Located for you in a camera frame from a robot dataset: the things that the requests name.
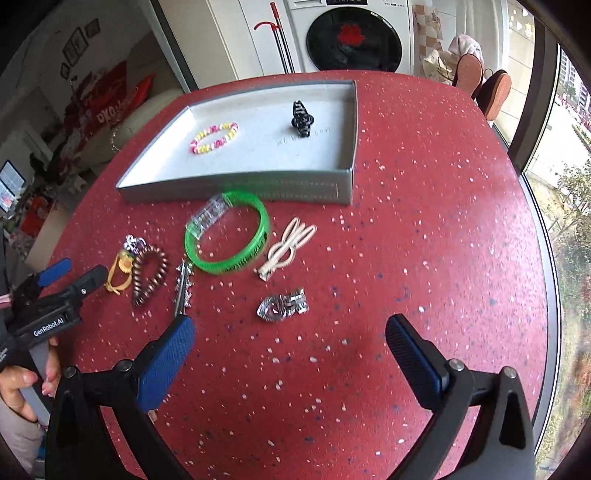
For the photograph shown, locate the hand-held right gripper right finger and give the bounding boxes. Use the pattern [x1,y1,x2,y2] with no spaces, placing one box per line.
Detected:
[385,314,536,480]

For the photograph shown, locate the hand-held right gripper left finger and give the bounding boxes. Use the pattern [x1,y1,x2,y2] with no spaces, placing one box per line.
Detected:
[44,315,197,480]

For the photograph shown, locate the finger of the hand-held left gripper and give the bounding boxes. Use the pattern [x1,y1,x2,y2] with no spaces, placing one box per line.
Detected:
[39,265,110,311]
[11,257,73,303]

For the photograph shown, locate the yellow hair tie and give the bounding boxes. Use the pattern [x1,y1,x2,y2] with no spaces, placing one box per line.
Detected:
[103,249,137,294]

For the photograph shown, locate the brown spiral hair tie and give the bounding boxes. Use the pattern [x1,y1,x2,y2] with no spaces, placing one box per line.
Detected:
[130,247,170,309]

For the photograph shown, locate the silver spiked hair clip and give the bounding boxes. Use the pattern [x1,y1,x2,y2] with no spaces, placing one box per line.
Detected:
[172,259,194,319]

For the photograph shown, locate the clear plastic hair clip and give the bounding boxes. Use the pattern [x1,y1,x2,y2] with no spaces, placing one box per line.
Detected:
[186,193,235,240]

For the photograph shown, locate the beige looped hair clip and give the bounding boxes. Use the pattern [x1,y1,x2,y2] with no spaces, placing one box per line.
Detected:
[255,218,318,282]

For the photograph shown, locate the green translucent bangle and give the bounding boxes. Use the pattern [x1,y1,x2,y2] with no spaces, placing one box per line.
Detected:
[184,191,271,276]

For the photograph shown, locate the grey jewelry tray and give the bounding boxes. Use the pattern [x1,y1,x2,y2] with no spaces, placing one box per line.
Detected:
[115,80,359,206]

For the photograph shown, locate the person's left hand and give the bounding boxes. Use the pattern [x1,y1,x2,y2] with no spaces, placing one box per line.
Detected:
[0,337,63,424]

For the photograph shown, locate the red printed cushion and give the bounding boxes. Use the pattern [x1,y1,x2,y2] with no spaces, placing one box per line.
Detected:
[64,60,154,140]

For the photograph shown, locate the cream sofa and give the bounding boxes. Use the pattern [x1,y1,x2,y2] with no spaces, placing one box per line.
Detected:
[88,46,186,172]

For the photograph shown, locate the black hair claw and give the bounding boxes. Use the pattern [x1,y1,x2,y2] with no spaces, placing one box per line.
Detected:
[290,100,315,139]

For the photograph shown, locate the white cabinet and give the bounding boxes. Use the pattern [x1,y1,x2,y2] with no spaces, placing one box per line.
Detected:
[154,0,296,90]

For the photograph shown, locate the brown slipper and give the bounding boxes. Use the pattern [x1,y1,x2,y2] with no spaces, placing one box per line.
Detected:
[454,53,485,99]
[477,69,513,122]

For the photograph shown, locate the beige bag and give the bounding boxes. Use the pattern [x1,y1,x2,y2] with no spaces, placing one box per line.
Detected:
[422,48,458,86]

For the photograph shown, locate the pink cloth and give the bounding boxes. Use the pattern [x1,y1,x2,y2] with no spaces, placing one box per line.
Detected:
[447,34,486,70]

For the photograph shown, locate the white washing machine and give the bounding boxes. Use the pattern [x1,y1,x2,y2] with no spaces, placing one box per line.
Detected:
[285,0,414,77]

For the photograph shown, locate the pink yellow beaded bracelet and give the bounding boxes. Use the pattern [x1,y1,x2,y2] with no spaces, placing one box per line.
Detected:
[189,121,240,155]

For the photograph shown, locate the dark window frame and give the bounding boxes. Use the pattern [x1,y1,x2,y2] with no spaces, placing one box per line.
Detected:
[507,9,562,172]

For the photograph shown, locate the red handled mop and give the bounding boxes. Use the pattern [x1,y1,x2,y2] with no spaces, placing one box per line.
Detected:
[253,2,297,75]

